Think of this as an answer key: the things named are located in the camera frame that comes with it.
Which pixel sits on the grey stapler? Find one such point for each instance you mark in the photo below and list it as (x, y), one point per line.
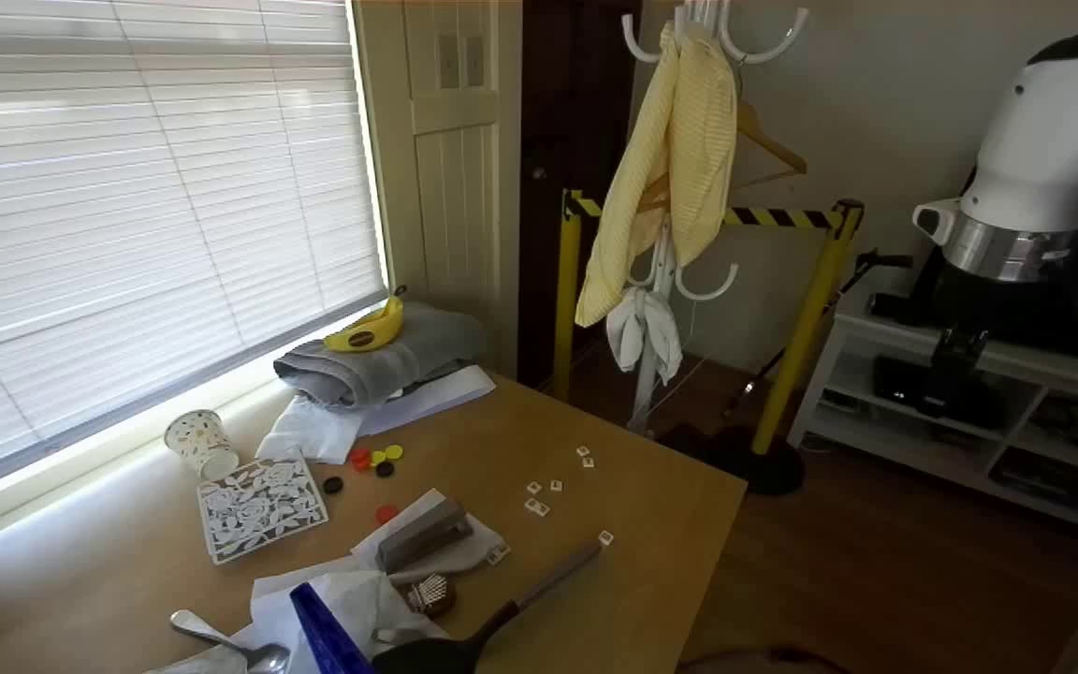
(419, 531)

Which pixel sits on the white paper sheet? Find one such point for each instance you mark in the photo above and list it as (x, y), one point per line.
(314, 433)

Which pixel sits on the metal bolt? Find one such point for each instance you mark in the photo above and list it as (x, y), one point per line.
(440, 658)

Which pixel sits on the white panelled door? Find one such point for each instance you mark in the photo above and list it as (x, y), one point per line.
(452, 201)

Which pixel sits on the yellow shirt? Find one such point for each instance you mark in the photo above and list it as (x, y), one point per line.
(691, 137)

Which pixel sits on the grey crumpled cloth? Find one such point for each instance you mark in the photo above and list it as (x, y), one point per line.
(354, 600)

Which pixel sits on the black game disc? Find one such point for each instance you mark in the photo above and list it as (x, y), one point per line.
(332, 484)
(382, 470)

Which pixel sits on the red game disc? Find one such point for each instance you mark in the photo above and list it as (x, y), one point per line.
(360, 457)
(385, 512)

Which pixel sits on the yellow banana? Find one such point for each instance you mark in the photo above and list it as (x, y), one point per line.
(370, 332)

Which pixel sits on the white window blinds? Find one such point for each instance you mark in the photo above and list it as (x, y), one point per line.
(127, 187)

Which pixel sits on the patterned paper cup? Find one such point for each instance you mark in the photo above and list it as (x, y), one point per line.
(197, 437)

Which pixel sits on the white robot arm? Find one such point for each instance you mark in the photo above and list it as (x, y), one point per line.
(1048, 137)

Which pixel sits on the thin black rod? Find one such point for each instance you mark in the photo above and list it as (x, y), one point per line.
(883, 261)

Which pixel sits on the small white cloth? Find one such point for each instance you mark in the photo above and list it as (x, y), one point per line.
(640, 332)

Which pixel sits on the black media box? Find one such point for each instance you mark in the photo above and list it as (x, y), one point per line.
(908, 395)

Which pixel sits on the white television stand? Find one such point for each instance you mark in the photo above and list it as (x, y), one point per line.
(899, 440)

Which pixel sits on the dark brown wooden door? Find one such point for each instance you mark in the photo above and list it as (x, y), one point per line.
(561, 113)

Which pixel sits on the grey folded towel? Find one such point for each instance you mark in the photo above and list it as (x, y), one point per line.
(365, 373)

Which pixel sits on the small black speaker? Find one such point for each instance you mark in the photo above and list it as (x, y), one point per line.
(896, 309)

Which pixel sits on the silver spoon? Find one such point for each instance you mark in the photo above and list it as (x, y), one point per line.
(189, 621)

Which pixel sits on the small grey metal object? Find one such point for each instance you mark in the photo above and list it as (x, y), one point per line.
(432, 593)

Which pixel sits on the white coat rack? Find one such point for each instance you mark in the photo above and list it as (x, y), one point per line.
(697, 16)

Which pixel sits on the blue game grid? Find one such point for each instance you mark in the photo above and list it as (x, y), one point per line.
(318, 630)

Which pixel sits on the yellow black striped barrier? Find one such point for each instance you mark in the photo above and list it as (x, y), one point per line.
(812, 313)

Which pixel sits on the yellow game disc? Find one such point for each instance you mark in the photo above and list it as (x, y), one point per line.
(385, 455)

